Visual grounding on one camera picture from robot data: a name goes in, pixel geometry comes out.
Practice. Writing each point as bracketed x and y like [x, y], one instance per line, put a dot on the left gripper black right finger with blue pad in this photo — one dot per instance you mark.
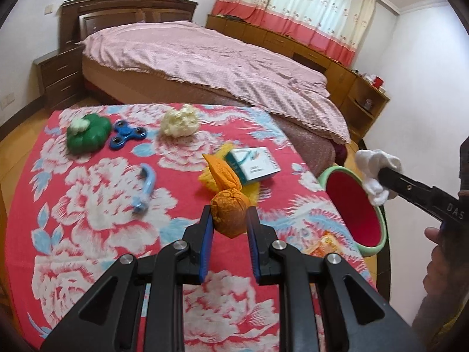
[324, 299]

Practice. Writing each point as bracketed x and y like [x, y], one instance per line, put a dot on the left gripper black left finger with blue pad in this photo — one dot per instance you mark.
[138, 301]

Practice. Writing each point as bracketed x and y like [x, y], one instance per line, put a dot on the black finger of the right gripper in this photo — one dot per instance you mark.
[414, 192]

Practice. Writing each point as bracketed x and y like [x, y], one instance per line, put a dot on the orange snack packet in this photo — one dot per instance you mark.
[326, 244]

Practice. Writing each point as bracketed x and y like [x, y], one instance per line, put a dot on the white tissue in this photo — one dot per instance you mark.
[370, 163]

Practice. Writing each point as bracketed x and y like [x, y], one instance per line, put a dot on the orange wrapper ball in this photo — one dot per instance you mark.
[229, 212]

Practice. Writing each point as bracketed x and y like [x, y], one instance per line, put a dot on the teal white cardboard box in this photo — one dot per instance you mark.
[252, 165]

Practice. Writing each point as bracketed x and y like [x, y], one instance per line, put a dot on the blue curved plastic piece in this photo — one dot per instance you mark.
[141, 200]

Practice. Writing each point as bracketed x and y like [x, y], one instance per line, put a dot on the cream plastic bag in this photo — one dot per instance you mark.
[180, 123]

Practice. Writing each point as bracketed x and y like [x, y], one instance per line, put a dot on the green red trash bin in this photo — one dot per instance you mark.
[365, 222]

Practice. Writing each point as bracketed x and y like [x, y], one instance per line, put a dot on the person's right hand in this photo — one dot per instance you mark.
[438, 277]

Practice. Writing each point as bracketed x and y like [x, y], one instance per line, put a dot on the long wooden cabinet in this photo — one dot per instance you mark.
[359, 101]

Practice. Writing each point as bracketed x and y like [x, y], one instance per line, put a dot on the red cup on shelf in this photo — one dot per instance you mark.
[377, 82]

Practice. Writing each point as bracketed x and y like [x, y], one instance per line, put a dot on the red floral tablecloth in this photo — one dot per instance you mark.
[72, 217]

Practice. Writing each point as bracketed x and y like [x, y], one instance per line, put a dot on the green toy pumpkin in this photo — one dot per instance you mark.
[88, 134]

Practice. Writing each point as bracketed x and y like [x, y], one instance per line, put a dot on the blue fidget spinner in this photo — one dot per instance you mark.
[124, 133]

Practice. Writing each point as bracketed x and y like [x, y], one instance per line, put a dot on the floral pink curtain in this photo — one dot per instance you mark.
[333, 27]

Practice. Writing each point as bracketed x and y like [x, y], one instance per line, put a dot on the pink bed cover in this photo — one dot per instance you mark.
[185, 52]

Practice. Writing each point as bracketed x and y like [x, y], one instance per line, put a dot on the dark wooden nightstand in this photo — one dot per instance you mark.
[60, 77]

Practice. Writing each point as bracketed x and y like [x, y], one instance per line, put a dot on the dark wooden headboard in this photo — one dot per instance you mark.
[79, 18]

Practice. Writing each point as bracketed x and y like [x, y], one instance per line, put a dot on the wooden bed frame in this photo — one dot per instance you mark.
[112, 87]

